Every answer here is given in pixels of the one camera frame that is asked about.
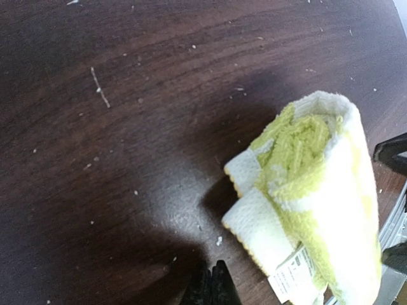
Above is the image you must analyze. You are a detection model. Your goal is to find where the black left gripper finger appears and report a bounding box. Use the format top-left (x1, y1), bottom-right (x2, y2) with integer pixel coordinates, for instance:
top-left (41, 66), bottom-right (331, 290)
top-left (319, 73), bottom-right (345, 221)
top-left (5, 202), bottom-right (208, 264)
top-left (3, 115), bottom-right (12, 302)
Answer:
top-left (382, 243), bottom-right (407, 273)
top-left (373, 133), bottom-right (406, 175)
top-left (211, 260), bottom-right (242, 305)
top-left (179, 268), bottom-right (212, 305)

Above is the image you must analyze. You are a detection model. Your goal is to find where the green patterned white towel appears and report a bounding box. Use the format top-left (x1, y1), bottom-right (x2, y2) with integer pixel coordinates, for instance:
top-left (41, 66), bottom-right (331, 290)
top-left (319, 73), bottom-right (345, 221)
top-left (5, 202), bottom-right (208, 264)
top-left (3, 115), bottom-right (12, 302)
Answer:
top-left (222, 91), bottom-right (382, 304)

